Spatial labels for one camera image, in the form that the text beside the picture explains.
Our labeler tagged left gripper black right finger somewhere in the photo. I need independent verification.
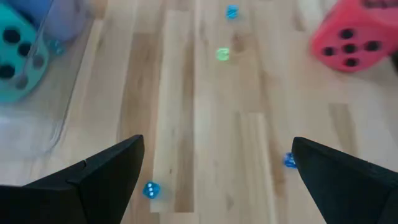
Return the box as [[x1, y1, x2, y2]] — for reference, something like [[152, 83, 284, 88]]
[[291, 136, 398, 224]]

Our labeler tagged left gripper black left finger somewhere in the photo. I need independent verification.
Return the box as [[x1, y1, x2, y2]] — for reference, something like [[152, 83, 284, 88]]
[[0, 134, 146, 224]]

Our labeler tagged small dark blue die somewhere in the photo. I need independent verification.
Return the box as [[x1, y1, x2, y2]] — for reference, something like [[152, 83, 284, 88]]
[[282, 151, 298, 170]]

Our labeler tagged small blue translucent die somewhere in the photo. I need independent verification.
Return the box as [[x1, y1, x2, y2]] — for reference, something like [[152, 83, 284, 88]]
[[48, 39, 65, 57], [142, 180, 162, 200], [225, 4, 239, 20]]

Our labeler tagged large teal foam die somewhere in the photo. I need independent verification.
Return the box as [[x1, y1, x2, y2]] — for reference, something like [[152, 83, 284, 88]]
[[0, 2, 50, 104]]

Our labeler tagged large red foam die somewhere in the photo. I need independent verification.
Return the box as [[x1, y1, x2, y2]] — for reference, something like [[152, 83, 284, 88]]
[[310, 0, 398, 74]]

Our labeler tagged small light green die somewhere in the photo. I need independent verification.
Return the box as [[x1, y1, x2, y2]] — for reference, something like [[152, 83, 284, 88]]
[[216, 47, 231, 62]]

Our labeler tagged clear plastic bin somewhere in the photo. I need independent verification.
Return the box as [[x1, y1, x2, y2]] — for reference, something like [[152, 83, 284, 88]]
[[0, 0, 97, 162]]

